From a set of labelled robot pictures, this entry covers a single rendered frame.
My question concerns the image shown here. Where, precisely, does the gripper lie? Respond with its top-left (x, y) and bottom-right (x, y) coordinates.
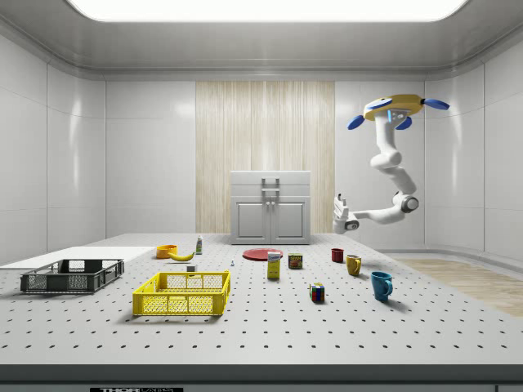
top-left (332, 193), bottom-right (351, 221)

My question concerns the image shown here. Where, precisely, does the yellow mug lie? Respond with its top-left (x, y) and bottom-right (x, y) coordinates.
top-left (345, 253), bottom-right (363, 277)

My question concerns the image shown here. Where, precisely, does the white cabinet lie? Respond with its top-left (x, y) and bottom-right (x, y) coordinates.
top-left (230, 170), bottom-right (312, 246)

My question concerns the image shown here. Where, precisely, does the blue mug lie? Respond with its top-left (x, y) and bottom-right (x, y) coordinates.
top-left (370, 270), bottom-right (395, 303)

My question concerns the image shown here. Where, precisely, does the yellow box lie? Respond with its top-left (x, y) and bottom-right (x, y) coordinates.
top-left (266, 251), bottom-right (283, 282)

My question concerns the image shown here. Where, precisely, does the red plate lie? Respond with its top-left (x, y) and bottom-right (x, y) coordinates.
top-left (242, 247), bottom-right (284, 263)

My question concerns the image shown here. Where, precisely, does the drone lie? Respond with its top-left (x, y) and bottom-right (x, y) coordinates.
top-left (346, 93), bottom-right (451, 132)

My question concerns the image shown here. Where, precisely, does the yellow basket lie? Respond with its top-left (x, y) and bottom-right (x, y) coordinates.
top-left (132, 270), bottom-right (232, 317)

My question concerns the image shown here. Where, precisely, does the white board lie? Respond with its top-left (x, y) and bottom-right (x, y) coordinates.
top-left (0, 246), bottom-right (159, 271)

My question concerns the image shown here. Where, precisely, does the dark grey basket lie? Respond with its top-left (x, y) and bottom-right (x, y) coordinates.
top-left (20, 258), bottom-right (126, 296)

